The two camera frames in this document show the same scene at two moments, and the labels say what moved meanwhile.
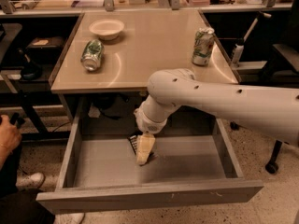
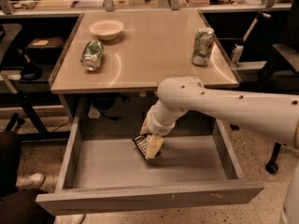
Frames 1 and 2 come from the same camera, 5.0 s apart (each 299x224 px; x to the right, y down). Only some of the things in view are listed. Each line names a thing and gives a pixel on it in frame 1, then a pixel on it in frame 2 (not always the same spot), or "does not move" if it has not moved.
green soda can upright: x=203 y=46 does not move
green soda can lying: x=92 y=54 does not move
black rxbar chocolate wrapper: x=134 y=143 to x=141 y=142
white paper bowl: x=107 y=30 does not move
